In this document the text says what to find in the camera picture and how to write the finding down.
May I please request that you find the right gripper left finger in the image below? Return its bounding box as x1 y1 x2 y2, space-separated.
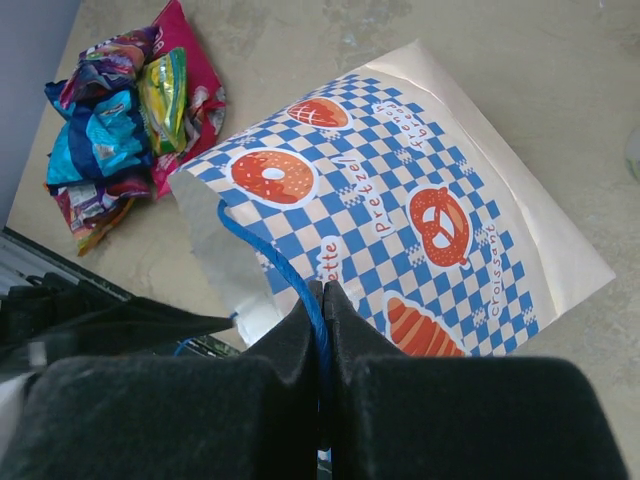
1 303 319 479

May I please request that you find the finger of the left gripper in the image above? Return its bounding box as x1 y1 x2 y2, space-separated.
35 297 235 350

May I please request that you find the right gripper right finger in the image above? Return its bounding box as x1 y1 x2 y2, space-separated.
322 282 628 479

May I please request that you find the teal snack packet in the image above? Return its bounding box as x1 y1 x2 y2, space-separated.
44 81 153 192

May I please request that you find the checkered paper bag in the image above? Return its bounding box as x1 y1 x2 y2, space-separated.
167 39 616 464

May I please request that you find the red Real crisps bag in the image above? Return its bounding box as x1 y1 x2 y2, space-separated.
151 1 226 198

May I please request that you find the green Fox's candy bag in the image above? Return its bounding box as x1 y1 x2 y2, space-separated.
138 47 187 156

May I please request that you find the purple Skittles packet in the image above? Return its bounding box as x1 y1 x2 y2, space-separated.
59 25 159 107

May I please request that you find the orange snack bag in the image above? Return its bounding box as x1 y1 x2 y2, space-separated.
77 198 135 257

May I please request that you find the pink candy packet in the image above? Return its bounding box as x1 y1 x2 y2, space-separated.
53 175 151 234

